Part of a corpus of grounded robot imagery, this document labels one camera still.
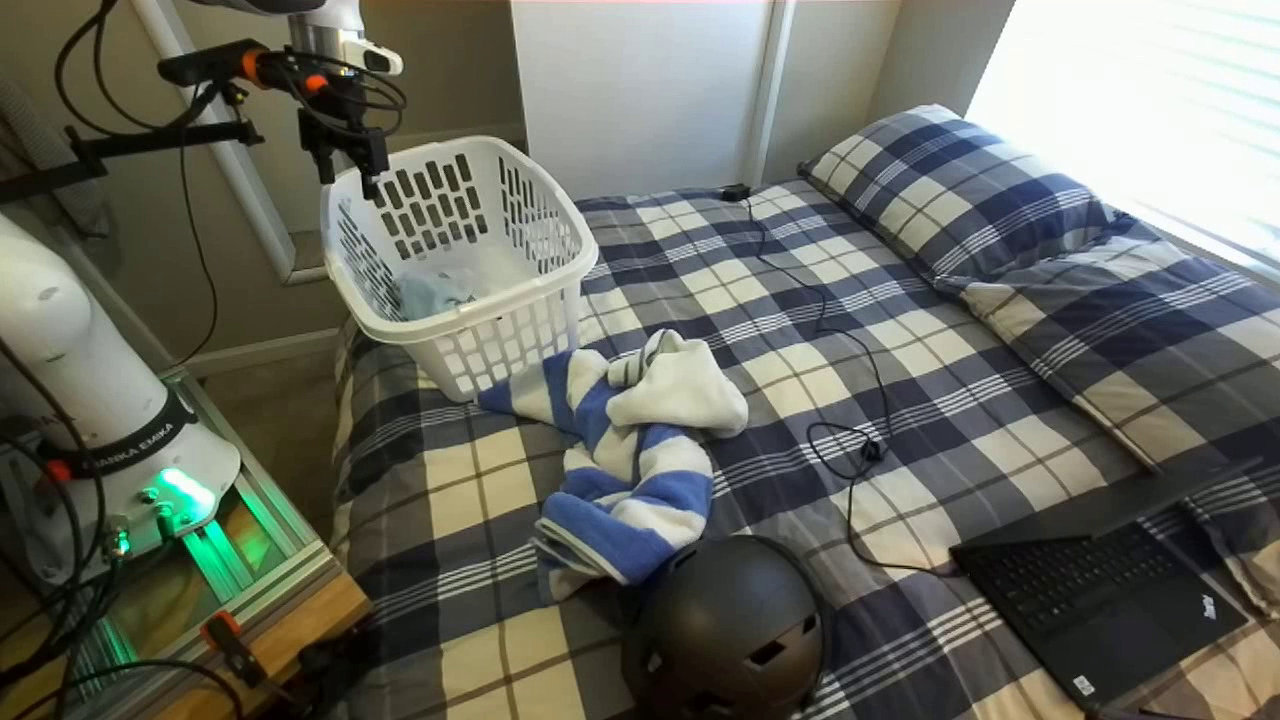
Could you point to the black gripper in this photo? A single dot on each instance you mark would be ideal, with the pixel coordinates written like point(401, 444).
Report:
point(334, 125)

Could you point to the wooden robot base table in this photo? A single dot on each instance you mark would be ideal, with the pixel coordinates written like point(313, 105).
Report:
point(212, 627)

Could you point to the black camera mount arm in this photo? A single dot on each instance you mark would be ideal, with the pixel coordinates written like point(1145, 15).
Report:
point(211, 73)

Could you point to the white window blinds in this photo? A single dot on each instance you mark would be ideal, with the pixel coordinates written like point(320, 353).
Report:
point(1162, 105)

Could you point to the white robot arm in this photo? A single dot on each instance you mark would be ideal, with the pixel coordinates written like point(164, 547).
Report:
point(121, 459)

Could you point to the blue white striped towel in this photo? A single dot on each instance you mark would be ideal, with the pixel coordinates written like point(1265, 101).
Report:
point(637, 477)

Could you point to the plaid bed cover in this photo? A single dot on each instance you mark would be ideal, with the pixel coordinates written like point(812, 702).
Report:
point(886, 424)

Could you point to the plaid pillow near window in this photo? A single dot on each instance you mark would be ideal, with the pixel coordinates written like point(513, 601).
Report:
point(1172, 353)

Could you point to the dark grey bike helmet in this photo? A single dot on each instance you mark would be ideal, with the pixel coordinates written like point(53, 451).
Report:
point(734, 630)

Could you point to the black laptop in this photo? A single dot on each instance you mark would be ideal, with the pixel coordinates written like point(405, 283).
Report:
point(1099, 597)

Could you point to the white plastic laundry basket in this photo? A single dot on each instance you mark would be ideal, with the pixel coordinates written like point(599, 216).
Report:
point(473, 194)

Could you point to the light blue towel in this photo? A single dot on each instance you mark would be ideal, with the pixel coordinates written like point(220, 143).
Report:
point(444, 283)

